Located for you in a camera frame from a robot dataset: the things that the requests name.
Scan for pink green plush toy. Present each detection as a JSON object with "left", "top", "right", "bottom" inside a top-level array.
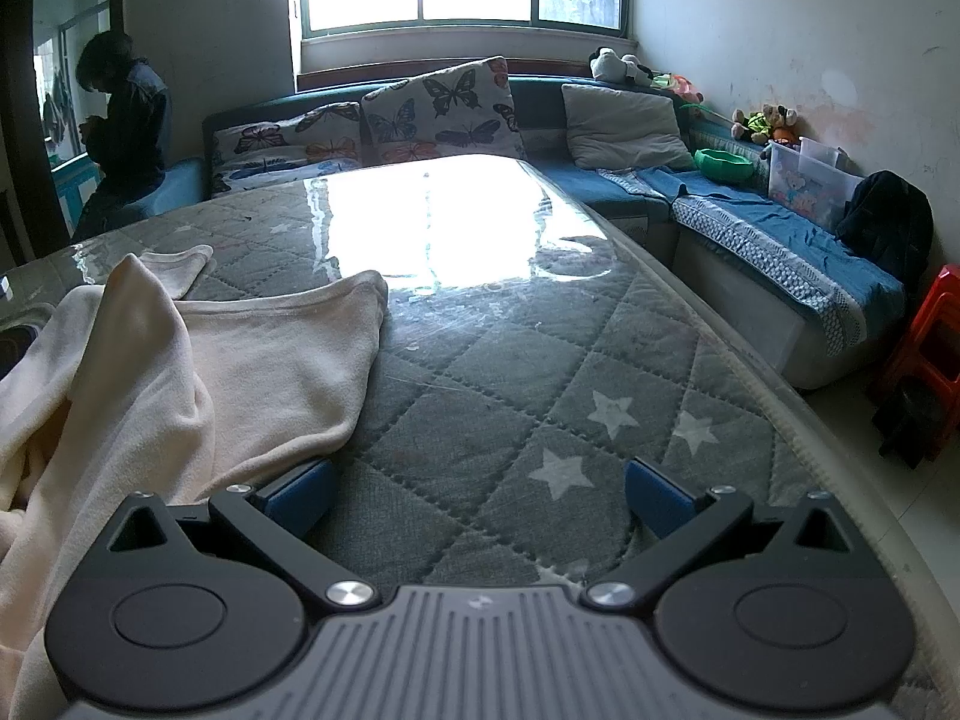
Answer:
[{"left": 652, "top": 73, "right": 706, "bottom": 106}]

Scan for cream long-sleeved garment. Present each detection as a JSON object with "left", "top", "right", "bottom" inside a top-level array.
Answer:
[{"left": 0, "top": 244, "right": 389, "bottom": 720}]

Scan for red plastic stool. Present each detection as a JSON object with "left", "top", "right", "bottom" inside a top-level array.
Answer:
[{"left": 870, "top": 264, "right": 960, "bottom": 466}]

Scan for hanging clothes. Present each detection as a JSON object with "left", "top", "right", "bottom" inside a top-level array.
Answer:
[{"left": 41, "top": 71, "right": 76, "bottom": 143}]

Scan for green plastic bowl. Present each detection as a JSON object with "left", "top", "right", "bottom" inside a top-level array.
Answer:
[{"left": 694, "top": 148, "right": 755, "bottom": 182}]

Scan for dark jacket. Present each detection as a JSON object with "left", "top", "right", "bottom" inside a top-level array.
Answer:
[{"left": 835, "top": 171, "right": 935, "bottom": 286}]

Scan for panda plush toy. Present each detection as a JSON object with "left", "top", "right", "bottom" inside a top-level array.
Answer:
[{"left": 589, "top": 47, "right": 661, "bottom": 87}]

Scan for plain grey pillow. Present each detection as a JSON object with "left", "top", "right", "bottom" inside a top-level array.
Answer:
[{"left": 561, "top": 82, "right": 697, "bottom": 172}]

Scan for dark door frame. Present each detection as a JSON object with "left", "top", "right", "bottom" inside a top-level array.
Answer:
[{"left": 0, "top": 0, "right": 127, "bottom": 267}]

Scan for large butterfly print pillow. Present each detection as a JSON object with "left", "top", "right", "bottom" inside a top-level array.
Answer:
[{"left": 360, "top": 56, "right": 527, "bottom": 166}]

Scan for teal cabinet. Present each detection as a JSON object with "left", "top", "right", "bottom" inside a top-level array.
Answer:
[{"left": 49, "top": 154, "right": 104, "bottom": 237}]

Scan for brown plush toy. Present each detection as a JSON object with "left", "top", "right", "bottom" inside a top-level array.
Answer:
[{"left": 761, "top": 103, "right": 802, "bottom": 147}]

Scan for blue corner sofa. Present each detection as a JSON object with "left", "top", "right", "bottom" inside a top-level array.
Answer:
[{"left": 112, "top": 73, "right": 908, "bottom": 391}]

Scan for clear plastic storage box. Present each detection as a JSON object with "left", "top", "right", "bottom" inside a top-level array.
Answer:
[{"left": 765, "top": 136, "right": 867, "bottom": 230}]

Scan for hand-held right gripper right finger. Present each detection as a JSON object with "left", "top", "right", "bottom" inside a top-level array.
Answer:
[{"left": 583, "top": 456, "right": 857, "bottom": 612}]

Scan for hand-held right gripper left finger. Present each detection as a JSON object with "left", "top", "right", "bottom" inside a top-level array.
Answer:
[{"left": 109, "top": 459, "right": 380, "bottom": 612}]

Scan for blue lace-edged sofa cover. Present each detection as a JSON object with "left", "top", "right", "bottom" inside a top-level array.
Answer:
[{"left": 600, "top": 163, "right": 908, "bottom": 357}]

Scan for small butterfly print pillow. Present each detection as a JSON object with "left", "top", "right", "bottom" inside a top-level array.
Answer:
[{"left": 208, "top": 101, "right": 365, "bottom": 200}]

